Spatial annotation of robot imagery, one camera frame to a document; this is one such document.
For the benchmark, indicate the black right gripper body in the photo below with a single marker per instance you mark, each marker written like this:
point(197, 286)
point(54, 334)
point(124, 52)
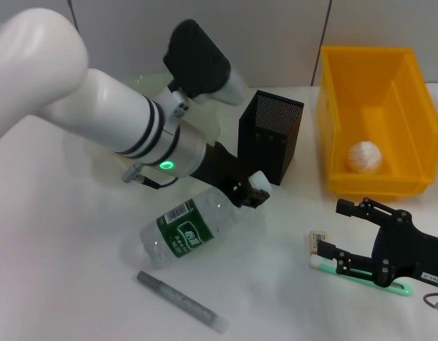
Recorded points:
point(407, 252)

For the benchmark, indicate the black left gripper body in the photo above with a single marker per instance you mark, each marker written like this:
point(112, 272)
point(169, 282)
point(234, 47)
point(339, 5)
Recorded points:
point(222, 167)

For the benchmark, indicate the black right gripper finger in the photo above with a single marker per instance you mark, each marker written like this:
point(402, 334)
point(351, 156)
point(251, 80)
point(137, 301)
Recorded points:
point(345, 207)
point(326, 250)

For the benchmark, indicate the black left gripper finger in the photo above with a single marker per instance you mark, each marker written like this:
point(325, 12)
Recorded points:
point(254, 198)

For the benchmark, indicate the beige eraser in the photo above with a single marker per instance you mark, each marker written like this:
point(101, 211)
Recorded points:
point(314, 241)

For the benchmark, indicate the white paper ball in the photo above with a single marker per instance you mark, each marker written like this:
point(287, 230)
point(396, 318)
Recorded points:
point(364, 158)

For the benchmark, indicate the clear green-label water bottle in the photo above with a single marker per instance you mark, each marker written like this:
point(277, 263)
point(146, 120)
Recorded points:
point(183, 231)

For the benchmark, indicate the pale green glass fruit plate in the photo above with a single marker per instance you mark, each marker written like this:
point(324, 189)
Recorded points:
point(210, 124)

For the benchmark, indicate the black mesh pen holder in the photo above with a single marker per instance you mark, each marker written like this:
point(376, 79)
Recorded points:
point(268, 142)

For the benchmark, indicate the grey marker pen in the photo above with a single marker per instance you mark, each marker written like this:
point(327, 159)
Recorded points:
point(180, 302)

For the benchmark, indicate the yellow plastic bin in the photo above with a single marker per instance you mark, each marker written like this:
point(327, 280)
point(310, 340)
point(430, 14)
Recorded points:
point(382, 89)

